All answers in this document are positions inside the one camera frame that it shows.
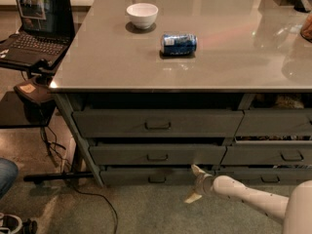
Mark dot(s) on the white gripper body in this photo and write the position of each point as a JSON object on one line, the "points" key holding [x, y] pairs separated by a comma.
{"points": [[204, 183]]}

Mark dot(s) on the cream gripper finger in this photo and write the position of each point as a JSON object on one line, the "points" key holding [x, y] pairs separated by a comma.
{"points": [[196, 170], [192, 197]]}

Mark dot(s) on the grey drawer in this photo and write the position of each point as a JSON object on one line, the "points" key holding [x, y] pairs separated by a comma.
{"points": [[268, 176], [156, 154], [276, 122], [157, 122], [144, 176], [270, 153]]}

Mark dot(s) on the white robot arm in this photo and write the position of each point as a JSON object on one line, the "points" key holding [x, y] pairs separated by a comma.
{"points": [[294, 213]]}

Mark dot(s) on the black open laptop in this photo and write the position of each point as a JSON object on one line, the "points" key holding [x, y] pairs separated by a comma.
{"points": [[46, 32]]}

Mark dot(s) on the blue soda can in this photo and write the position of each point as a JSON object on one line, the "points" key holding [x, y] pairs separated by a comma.
{"points": [[178, 44]]}

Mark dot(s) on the white ceramic bowl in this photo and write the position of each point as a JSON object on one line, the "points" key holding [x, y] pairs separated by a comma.
{"points": [[142, 15]]}

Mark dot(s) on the black laptop stand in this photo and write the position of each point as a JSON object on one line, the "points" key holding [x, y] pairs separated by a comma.
{"points": [[30, 105]]}

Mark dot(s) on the brown object counter edge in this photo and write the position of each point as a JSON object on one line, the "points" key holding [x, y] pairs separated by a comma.
{"points": [[306, 29]]}

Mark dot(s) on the grey cabinet frame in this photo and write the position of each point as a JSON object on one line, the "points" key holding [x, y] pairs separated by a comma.
{"points": [[65, 107]]}

